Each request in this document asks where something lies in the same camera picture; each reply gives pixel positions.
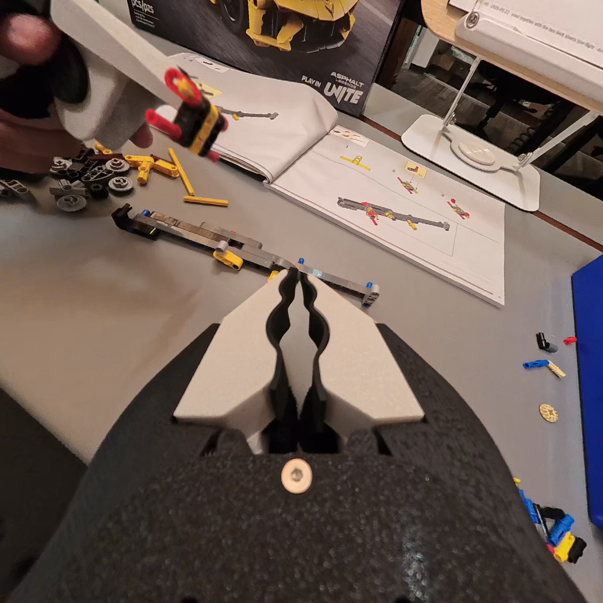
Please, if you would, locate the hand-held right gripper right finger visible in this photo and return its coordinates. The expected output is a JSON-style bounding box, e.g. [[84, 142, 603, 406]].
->
[[300, 272, 426, 456]]

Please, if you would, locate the blue plastic bin stack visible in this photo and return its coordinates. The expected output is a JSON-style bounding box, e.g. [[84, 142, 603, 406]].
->
[[571, 254, 603, 529]]

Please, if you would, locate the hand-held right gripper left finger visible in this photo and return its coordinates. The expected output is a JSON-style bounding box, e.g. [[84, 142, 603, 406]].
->
[[172, 267, 301, 456]]

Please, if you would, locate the lego instruction booklet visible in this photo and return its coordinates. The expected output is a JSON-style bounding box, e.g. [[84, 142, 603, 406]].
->
[[155, 52, 507, 309]]

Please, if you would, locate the red yellow black lego assembly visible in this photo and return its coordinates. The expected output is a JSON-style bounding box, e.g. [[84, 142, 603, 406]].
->
[[144, 67, 230, 164]]

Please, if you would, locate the person's left hand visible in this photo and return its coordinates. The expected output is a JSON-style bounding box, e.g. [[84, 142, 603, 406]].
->
[[0, 13, 155, 176]]

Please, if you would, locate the white document stand wooden board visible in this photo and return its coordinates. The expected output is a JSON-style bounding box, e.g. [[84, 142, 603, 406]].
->
[[400, 0, 603, 213]]

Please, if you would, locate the black lego set box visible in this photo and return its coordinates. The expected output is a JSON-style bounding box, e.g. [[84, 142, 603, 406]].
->
[[126, 0, 407, 118]]

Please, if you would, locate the pile of colourful lego pieces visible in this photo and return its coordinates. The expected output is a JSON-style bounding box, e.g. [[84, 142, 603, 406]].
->
[[513, 476, 588, 564]]

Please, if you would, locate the pile of grey black lego pieces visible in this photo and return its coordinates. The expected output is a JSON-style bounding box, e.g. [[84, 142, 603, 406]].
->
[[0, 141, 138, 214]]

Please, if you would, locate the printed instruction sheet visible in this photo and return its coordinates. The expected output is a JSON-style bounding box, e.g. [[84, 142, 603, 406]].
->
[[448, 0, 603, 67]]

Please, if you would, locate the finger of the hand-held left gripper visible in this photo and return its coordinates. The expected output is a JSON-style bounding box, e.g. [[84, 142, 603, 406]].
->
[[49, 0, 185, 106]]

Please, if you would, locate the long grey lego beam assembly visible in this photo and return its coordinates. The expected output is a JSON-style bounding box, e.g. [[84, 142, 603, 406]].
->
[[111, 204, 381, 309]]

